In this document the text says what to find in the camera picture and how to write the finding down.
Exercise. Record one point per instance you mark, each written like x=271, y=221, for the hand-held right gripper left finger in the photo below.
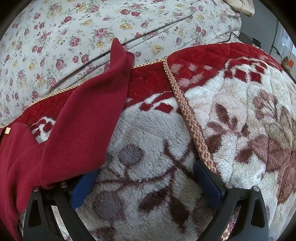
x=81, y=188

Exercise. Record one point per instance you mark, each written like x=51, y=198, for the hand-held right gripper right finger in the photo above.
x=209, y=185

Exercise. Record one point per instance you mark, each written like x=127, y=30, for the dark red fleece garment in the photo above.
x=81, y=115

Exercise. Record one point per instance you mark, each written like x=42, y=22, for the red white plush floral blanket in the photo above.
x=150, y=139

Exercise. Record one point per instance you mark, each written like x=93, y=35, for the rose print bed sheet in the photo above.
x=69, y=23

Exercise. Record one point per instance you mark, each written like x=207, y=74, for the beige cloth at top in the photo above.
x=240, y=5

